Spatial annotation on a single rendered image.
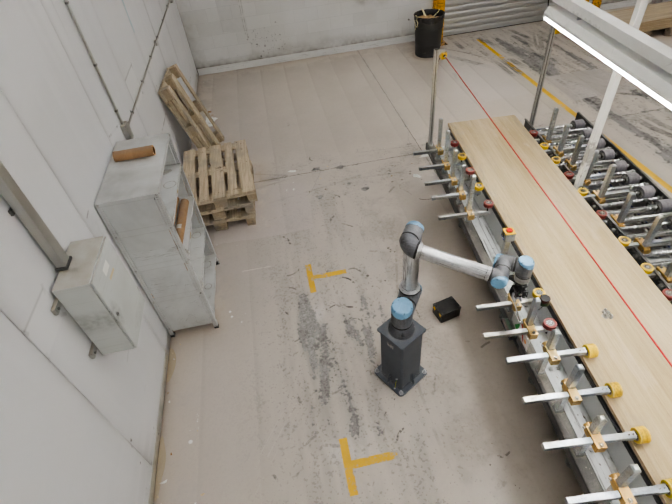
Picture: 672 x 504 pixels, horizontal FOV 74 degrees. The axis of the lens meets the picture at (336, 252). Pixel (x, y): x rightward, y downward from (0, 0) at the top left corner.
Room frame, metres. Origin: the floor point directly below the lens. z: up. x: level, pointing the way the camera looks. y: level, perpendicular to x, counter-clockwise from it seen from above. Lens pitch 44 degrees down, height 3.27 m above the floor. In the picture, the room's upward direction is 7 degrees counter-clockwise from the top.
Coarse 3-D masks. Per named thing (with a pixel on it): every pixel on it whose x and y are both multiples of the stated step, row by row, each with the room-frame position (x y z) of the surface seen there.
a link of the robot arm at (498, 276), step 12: (408, 240) 1.94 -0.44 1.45; (408, 252) 1.88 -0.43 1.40; (420, 252) 1.87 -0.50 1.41; (432, 252) 1.85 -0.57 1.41; (444, 252) 1.84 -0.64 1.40; (444, 264) 1.79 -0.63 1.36; (456, 264) 1.76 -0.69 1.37; (468, 264) 1.75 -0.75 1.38; (480, 264) 1.74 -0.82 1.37; (480, 276) 1.69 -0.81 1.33; (492, 276) 1.66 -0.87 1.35; (504, 276) 1.64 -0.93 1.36
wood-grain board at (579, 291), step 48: (480, 144) 3.76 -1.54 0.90; (528, 144) 3.65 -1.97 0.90; (528, 192) 2.92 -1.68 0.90; (576, 192) 2.85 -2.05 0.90; (528, 240) 2.36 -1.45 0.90; (576, 240) 2.29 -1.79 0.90; (576, 288) 1.85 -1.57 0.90; (624, 288) 1.80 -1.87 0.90; (576, 336) 1.48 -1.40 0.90; (624, 336) 1.44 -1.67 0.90; (624, 384) 1.14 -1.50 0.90
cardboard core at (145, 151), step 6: (120, 150) 3.14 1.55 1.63; (126, 150) 3.13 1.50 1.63; (132, 150) 3.12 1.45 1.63; (138, 150) 3.12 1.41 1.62; (144, 150) 3.12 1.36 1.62; (150, 150) 3.12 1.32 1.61; (114, 156) 3.09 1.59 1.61; (120, 156) 3.09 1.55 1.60; (126, 156) 3.10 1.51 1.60; (132, 156) 3.10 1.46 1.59; (138, 156) 3.11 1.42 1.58; (144, 156) 3.11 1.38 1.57
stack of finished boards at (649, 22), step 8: (632, 8) 8.72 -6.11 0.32; (648, 8) 8.61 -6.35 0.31; (656, 8) 8.56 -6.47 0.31; (664, 8) 8.51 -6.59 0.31; (616, 16) 8.41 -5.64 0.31; (624, 16) 8.36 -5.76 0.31; (648, 16) 8.21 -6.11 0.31; (656, 16) 8.17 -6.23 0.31; (664, 16) 8.12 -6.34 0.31; (640, 24) 7.96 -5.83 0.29; (648, 24) 7.97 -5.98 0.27; (656, 24) 8.00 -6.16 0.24; (664, 24) 8.01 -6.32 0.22
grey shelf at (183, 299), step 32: (128, 160) 3.11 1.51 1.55; (160, 160) 3.05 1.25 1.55; (128, 192) 2.67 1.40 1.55; (160, 192) 3.07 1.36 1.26; (128, 224) 2.58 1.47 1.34; (160, 224) 2.60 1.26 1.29; (192, 224) 3.48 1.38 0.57; (128, 256) 2.57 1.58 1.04; (160, 256) 2.59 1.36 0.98; (192, 256) 3.07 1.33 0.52; (160, 288) 2.58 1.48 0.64; (192, 288) 2.60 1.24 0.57; (192, 320) 2.59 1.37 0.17
